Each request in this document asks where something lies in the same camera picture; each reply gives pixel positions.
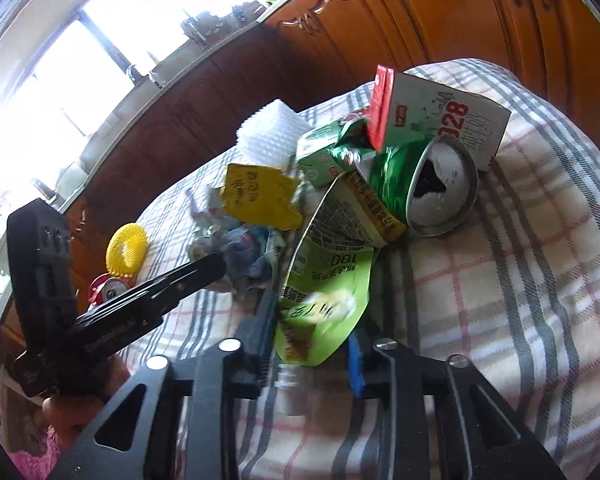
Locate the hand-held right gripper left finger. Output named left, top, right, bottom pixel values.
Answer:
left=45, top=290, right=281, bottom=480

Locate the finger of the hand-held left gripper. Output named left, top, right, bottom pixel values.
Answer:
left=75, top=286, right=183, bottom=327
left=128, top=254, right=228, bottom=302

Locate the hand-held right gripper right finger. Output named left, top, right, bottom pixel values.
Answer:
left=347, top=332, right=568, bottom=480

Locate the green snack packet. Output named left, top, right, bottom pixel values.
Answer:
left=272, top=180, right=377, bottom=368

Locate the white foam fruit net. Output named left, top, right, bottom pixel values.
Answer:
left=235, top=100, right=313, bottom=171

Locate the green drink carton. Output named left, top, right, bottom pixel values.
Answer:
left=296, top=125, right=352, bottom=188

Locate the crushed green drink can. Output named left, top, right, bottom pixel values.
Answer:
left=330, top=116, right=481, bottom=238

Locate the person's left hand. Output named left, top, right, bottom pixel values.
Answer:
left=42, top=355, right=131, bottom=453

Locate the red drink can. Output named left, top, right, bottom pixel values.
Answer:
left=89, top=274, right=133, bottom=307

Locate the crumpled clear plastic wrapper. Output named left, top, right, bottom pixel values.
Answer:
left=187, top=185, right=287, bottom=303

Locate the small white bottle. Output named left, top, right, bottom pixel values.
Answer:
left=277, top=365, right=306, bottom=417

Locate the torn yellow paper piece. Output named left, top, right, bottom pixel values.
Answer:
left=220, top=162, right=303, bottom=231

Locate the plaid blanket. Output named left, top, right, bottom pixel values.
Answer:
left=115, top=57, right=600, bottom=480

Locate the kitchen window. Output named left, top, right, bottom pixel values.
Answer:
left=0, top=0, right=263, bottom=176

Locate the white box with red flap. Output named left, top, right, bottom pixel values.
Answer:
left=367, top=64, right=512, bottom=173

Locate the wooden kitchen cabinet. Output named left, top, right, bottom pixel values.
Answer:
left=0, top=0, right=600, bottom=361

